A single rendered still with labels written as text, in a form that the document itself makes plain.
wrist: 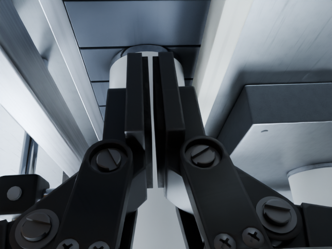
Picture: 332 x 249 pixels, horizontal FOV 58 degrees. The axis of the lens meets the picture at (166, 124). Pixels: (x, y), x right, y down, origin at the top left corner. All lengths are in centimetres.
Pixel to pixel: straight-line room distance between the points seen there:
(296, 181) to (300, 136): 16
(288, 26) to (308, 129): 13
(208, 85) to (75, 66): 10
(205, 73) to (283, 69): 19
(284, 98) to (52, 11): 26
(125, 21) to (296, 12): 15
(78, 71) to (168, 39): 7
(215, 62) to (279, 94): 21
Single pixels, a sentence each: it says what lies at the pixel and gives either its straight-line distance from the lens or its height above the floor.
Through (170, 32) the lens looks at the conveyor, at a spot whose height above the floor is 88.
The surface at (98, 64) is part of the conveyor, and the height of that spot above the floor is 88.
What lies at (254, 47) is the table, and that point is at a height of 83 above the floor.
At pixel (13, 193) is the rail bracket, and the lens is 24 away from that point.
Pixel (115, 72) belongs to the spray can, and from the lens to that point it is 19.
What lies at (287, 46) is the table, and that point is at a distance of 31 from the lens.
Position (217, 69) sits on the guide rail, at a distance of 16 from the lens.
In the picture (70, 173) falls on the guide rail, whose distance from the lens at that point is 16.
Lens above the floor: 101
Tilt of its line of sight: 25 degrees down
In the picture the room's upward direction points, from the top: 176 degrees clockwise
